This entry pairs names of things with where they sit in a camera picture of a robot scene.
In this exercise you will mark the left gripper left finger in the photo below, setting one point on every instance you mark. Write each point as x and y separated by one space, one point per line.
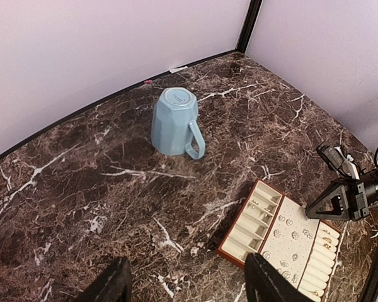
113 284

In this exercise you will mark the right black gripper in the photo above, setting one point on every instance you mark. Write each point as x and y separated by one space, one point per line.
335 203

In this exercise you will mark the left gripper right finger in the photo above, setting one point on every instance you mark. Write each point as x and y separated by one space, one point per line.
264 283

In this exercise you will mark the brown jewelry tray cream lining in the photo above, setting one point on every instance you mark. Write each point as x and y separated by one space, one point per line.
271 224

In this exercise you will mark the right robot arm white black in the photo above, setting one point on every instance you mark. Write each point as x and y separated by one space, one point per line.
370 180

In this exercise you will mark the light blue upside-down mug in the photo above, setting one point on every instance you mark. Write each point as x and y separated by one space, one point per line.
174 129

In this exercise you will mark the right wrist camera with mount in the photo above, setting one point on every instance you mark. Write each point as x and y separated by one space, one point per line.
338 160

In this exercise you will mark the black right corner post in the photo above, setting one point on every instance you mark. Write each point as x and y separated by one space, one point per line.
248 26

